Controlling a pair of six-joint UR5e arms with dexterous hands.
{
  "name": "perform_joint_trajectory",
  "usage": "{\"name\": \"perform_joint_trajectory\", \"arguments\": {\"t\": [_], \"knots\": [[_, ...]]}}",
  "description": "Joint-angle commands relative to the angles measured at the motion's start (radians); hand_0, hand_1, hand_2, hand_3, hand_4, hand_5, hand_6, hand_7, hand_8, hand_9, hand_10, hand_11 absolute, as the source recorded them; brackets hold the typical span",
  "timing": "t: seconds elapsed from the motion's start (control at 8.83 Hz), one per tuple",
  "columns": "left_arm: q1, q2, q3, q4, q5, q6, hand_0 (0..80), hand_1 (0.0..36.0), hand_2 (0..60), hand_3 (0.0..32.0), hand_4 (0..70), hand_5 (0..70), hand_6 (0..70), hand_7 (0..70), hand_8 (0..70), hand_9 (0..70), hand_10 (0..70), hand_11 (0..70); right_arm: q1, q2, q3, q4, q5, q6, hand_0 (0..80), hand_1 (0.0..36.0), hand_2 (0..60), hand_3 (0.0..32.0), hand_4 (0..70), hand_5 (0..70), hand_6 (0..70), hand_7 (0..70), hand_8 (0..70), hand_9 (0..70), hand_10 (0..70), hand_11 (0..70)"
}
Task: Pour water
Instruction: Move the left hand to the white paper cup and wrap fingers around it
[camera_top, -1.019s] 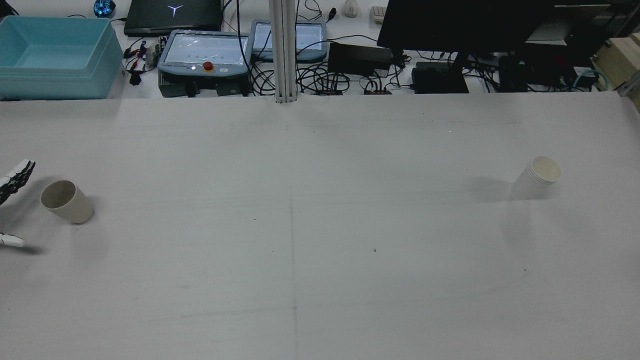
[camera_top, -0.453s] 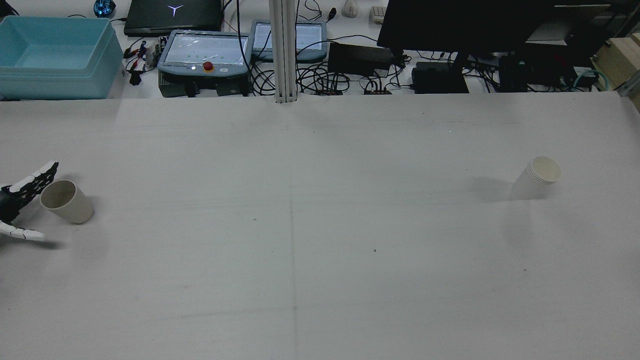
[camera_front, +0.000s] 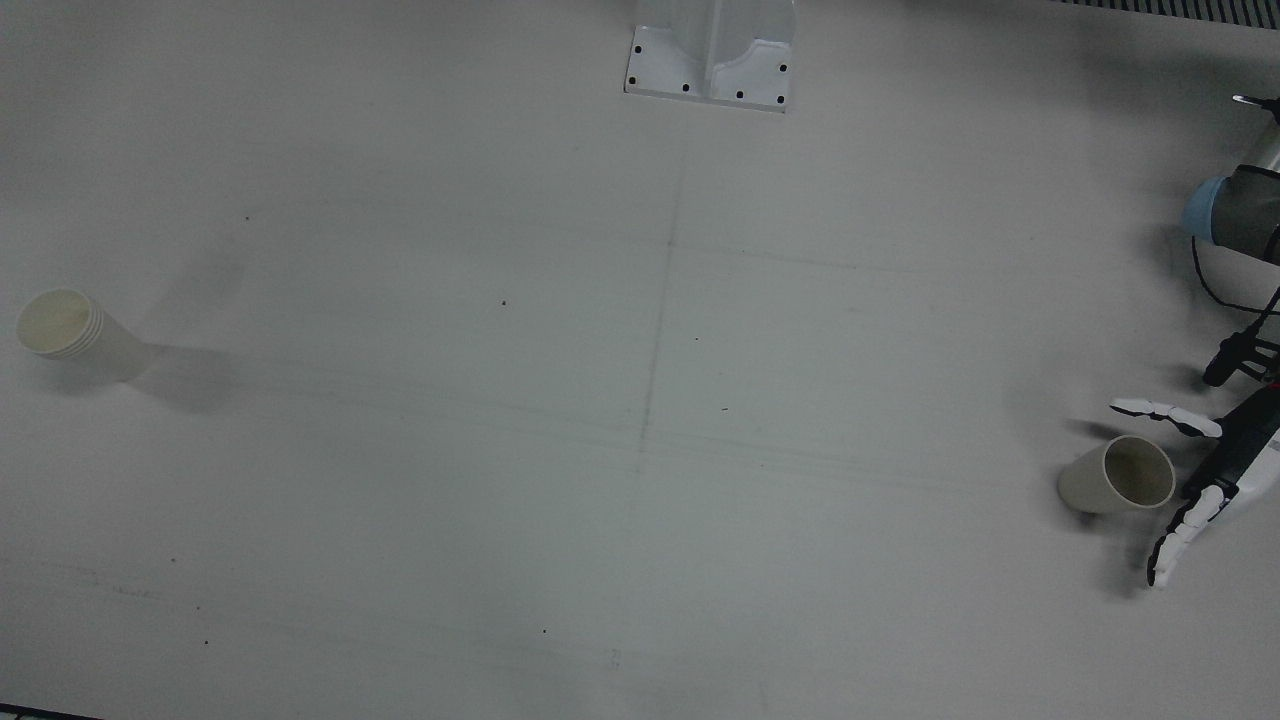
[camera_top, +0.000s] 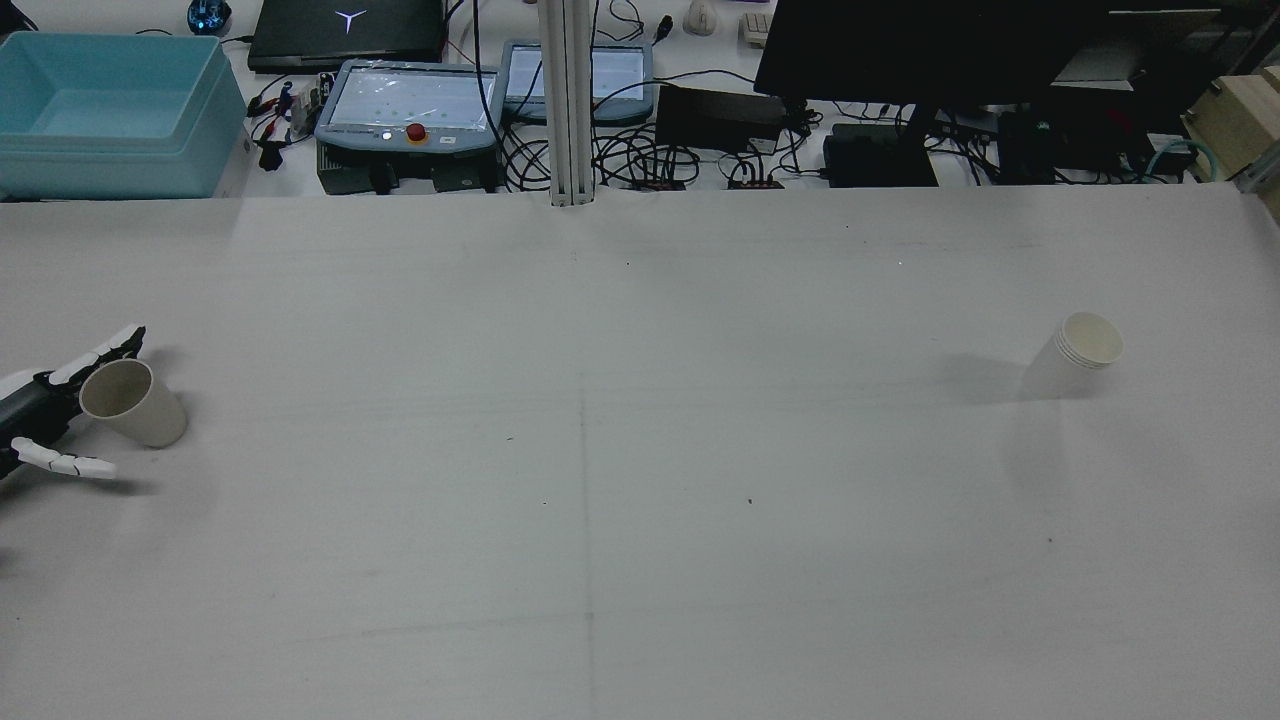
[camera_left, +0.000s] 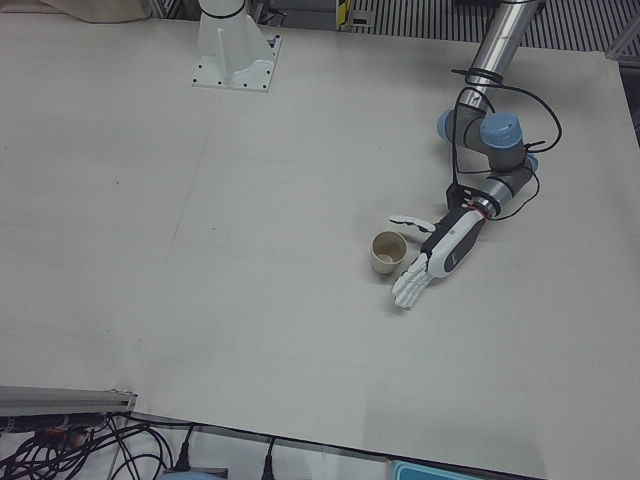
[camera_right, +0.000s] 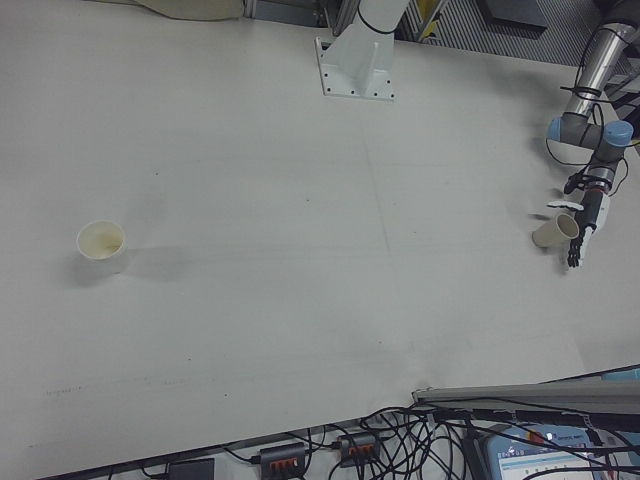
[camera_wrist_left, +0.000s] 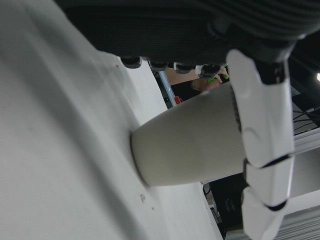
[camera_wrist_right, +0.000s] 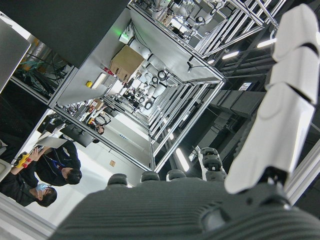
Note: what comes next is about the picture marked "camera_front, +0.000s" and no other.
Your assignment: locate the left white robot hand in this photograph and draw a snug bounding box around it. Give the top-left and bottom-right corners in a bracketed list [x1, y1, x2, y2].
[1110, 383, 1280, 589]

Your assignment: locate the stack of paper cups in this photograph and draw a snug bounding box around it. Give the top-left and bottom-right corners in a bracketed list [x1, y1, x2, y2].
[14, 287, 153, 384]

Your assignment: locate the grey ribbed grille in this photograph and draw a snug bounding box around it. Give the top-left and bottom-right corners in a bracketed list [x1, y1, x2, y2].
[1050, 0, 1280, 30]

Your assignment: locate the single beige paper cup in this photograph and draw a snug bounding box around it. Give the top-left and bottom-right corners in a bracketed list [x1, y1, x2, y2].
[1057, 435, 1176, 516]

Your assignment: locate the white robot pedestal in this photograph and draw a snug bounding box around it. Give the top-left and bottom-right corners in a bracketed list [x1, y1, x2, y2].
[624, 0, 798, 114]

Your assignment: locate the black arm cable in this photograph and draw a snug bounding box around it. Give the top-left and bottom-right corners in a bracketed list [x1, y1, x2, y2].
[1190, 232, 1280, 346]

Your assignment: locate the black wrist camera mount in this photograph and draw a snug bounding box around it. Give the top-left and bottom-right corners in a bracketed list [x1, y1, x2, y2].
[1202, 333, 1280, 389]

